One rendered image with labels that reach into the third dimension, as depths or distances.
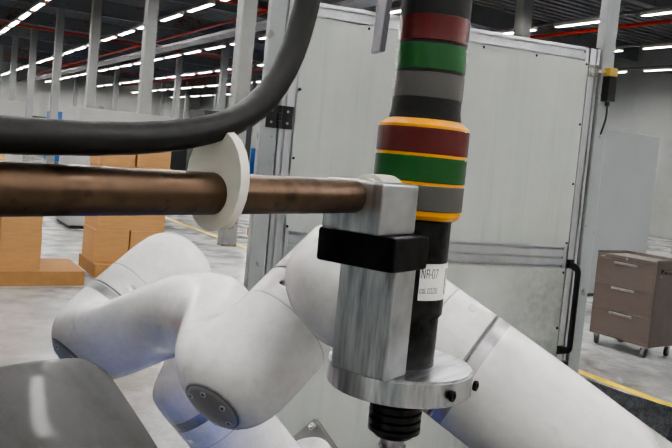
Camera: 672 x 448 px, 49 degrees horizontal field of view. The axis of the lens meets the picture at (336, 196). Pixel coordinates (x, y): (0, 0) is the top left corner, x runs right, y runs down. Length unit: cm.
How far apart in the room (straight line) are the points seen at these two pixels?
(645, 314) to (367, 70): 536
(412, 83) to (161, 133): 15
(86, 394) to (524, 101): 221
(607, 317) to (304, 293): 699
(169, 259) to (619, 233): 1001
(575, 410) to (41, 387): 33
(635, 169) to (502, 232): 853
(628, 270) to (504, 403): 685
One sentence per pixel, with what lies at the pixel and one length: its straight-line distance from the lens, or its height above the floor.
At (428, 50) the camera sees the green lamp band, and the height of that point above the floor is 160.
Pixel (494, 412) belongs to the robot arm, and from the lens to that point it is 53.
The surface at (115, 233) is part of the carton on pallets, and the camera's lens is 858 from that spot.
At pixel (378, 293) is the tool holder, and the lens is 32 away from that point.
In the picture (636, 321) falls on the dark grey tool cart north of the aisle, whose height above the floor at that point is 32.
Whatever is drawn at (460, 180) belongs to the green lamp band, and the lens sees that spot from 35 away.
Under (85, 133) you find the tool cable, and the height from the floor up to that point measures 155.
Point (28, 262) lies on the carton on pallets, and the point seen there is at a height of 21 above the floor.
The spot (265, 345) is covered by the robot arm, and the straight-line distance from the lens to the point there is 67.
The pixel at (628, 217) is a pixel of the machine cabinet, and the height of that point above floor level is 110.
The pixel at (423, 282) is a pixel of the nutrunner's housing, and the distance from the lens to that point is 34.
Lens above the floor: 155
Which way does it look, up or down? 3 degrees down
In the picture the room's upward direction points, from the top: 5 degrees clockwise
